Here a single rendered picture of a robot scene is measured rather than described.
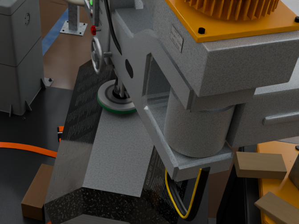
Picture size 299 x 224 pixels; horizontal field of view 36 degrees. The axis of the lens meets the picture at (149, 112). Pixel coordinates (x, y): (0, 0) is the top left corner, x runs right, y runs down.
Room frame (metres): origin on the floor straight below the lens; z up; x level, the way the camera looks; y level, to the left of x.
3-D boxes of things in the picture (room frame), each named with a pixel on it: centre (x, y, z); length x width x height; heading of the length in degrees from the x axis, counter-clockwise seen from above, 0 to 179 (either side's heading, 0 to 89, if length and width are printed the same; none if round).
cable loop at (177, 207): (1.02, -0.14, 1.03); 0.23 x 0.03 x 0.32; 26
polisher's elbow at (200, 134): (1.02, -0.14, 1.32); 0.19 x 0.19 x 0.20
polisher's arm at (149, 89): (1.25, -0.02, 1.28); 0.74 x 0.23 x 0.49; 26
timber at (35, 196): (1.60, 0.54, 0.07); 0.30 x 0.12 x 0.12; 173
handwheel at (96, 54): (1.45, 0.20, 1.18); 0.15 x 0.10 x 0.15; 26
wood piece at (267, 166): (1.34, -0.49, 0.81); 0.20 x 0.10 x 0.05; 97
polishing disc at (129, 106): (1.61, 0.14, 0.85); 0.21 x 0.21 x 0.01
